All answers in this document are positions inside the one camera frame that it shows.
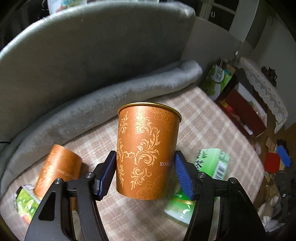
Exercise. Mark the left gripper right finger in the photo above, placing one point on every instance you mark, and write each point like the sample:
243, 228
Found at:
238, 219

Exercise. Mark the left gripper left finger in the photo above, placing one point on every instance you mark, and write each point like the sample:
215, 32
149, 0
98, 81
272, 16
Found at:
53, 220

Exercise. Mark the copper floral paper cup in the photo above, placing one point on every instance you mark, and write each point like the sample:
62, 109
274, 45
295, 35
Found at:
146, 144

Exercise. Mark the grapefruit label green bottle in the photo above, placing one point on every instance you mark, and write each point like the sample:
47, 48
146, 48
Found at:
26, 202

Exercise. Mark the green tea bottle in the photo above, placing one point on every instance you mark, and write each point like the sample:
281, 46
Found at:
209, 164

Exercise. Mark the grey fleece blanket roll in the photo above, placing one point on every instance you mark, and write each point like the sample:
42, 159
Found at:
77, 116

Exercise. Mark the pink plaid seat cover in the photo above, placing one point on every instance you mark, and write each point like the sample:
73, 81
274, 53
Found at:
204, 125

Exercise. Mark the red cardboard box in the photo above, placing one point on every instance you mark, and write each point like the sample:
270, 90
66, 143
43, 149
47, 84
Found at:
243, 109

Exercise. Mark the white lace cloth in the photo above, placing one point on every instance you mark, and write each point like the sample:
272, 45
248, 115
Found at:
266, 91

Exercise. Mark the green paper shopping bag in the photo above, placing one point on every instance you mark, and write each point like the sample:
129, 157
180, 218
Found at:
217, 78

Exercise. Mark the grey sofa backrest cushion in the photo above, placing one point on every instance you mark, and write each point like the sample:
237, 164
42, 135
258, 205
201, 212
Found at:
83, 48

